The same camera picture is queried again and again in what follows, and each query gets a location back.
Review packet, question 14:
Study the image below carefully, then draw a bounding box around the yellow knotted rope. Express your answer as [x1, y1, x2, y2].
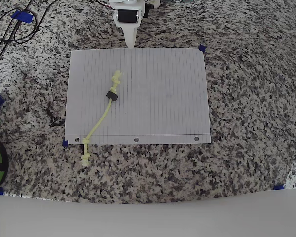
[80, 70, 123, 169]

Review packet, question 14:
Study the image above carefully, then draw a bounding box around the black ring bead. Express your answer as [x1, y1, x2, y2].
[105, 90, 120, 103]

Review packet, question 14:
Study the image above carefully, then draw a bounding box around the lined paper sheet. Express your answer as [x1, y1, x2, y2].
[64, 47, 211, 145]

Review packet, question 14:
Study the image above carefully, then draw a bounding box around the white foam board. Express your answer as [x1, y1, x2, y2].
[0, 189, 296, 237]

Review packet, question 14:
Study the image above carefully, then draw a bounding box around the black looped cable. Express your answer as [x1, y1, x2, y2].
[0, 0, 61, 45]

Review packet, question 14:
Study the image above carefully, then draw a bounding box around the black straight cable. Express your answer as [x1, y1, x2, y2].
[0, 0, 34, 77]

